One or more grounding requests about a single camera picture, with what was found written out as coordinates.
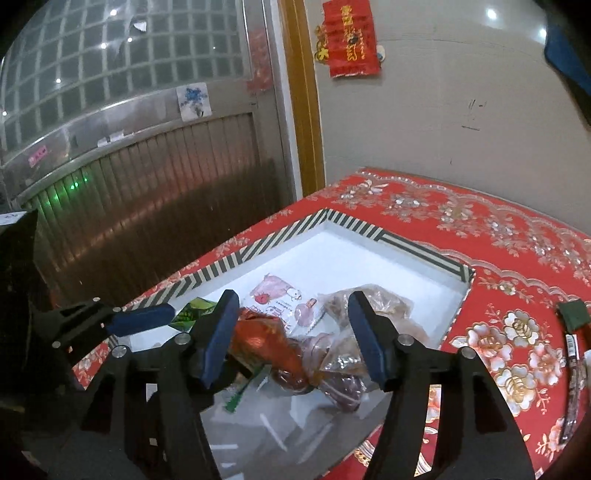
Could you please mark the blue hanging cloth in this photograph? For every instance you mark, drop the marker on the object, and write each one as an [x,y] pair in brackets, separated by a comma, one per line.
[561,50]

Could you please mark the pink door sticker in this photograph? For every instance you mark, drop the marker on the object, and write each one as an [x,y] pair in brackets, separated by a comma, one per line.
[39,156]

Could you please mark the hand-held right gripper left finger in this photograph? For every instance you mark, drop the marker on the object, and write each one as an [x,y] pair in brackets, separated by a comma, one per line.
[217,341]

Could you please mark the yellow door frame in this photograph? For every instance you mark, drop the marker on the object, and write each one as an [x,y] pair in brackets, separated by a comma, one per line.
[302,92]

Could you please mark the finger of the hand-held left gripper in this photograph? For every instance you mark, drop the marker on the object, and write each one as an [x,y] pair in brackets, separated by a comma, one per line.
[138,318]

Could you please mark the red paper strip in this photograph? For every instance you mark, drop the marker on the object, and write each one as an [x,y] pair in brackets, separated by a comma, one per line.
[258,60]

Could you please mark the blue flower sticker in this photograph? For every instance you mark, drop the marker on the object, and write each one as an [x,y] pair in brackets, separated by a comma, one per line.
[194,101]

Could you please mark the red floral tablecloth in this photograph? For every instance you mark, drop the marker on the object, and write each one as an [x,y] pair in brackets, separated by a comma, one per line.
[508,258]

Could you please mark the long dark snack bar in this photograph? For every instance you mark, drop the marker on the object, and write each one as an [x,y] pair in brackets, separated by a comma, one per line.
[572,369]

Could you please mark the striped cardboard box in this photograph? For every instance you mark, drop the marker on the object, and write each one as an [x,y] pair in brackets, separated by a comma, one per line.
[392,272]

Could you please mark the red orange foil packet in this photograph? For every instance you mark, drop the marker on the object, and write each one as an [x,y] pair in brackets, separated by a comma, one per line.
[258,341]

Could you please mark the green black snack packet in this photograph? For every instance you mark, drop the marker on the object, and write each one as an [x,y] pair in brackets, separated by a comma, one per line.
[191,314]

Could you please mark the small white pink snack packet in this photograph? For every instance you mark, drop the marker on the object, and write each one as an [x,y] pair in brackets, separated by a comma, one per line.
[277,300]

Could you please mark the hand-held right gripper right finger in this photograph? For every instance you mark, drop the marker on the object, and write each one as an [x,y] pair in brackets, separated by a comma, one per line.
[364,341]

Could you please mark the clear bag of brown snacks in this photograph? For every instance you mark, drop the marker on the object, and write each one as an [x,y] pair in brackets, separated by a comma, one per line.
[369,304]
[341,357]

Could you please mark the thin green wrapper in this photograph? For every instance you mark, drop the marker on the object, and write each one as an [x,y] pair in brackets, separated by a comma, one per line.
[240,392]

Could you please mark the red wall poster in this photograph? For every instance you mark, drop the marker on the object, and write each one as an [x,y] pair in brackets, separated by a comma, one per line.
[351,37]

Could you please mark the dark green snack packet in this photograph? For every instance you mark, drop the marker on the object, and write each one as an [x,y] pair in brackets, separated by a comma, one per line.
[572,316]

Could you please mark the metal door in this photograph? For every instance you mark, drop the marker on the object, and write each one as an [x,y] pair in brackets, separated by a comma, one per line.
[138,184]

